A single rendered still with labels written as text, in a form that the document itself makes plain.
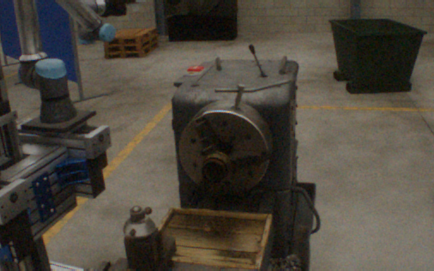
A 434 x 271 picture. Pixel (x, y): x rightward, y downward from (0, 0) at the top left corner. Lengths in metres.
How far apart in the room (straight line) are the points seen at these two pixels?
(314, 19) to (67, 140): 9.96
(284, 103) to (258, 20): 9.89
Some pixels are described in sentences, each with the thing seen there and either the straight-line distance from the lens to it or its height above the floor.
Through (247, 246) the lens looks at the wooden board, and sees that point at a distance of 1.42.
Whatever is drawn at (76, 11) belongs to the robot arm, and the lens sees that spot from 1.86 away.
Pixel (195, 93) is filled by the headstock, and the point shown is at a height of 1.24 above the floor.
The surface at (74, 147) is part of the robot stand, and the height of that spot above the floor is 1.07.
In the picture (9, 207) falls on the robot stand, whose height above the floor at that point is 1.07.
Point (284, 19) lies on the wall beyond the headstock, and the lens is 11.42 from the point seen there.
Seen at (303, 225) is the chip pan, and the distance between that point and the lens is 2.15.
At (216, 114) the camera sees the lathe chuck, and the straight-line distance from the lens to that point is 1.51.
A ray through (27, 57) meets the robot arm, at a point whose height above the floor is 1.41.
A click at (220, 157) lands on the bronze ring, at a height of 1.12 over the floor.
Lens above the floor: 1.71
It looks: 21 degrees down
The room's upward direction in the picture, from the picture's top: 3 degrees counter-clockwise
